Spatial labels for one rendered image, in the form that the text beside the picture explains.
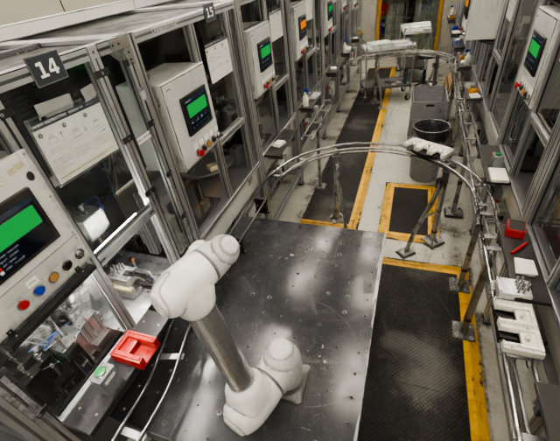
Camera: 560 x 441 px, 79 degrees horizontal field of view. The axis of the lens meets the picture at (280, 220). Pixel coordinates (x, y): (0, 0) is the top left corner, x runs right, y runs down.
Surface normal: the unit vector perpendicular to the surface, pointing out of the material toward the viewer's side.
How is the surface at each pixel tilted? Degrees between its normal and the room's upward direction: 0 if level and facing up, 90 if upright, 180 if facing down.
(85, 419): 0
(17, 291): 90
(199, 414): 0
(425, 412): 0
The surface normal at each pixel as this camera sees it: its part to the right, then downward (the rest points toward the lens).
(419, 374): -0.11, -0.79
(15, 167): 0.94, 0.11
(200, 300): 0.73, 0.19
